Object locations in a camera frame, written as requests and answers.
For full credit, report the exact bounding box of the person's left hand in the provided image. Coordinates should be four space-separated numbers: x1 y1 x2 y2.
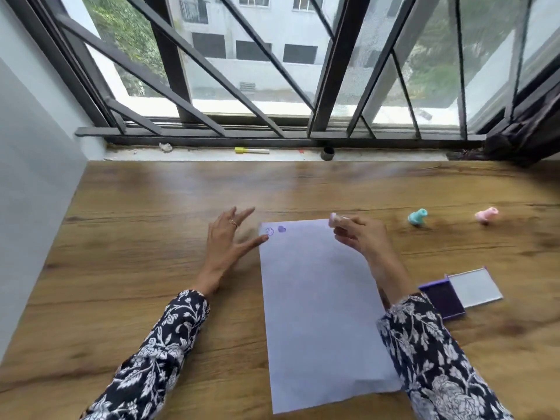
200 206 269 293

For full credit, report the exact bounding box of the person's right hand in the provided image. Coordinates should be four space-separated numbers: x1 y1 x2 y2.
328 213 402 293

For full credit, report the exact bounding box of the person's right forearm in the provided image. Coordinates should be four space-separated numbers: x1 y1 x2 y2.
375 271 515 420

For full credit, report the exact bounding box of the person's left forearm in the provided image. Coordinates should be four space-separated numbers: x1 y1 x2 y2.
83 275 221 420

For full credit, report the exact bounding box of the white paper sheet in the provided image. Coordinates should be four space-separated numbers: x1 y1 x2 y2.
259 218 402 415

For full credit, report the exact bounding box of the purple ink pad case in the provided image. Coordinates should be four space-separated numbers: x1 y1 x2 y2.
418 267 504 321

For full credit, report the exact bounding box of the black window grille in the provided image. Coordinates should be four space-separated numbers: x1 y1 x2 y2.
9 0 560 148

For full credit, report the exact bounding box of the dark curtain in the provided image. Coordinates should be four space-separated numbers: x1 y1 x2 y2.
446 74 560 167

